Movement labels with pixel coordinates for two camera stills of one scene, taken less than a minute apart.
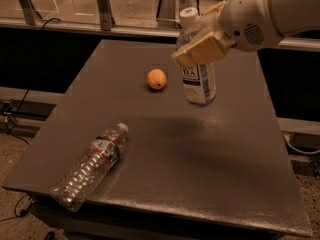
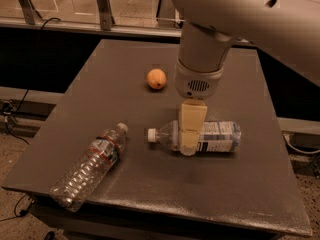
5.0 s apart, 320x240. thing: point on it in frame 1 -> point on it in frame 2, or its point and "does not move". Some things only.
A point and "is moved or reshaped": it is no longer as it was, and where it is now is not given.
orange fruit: (156, 79) does not move
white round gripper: (248, 19) -> (198, 81)
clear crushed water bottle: (81, 180) does not move
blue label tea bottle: (198, 80) is moved or reshaped
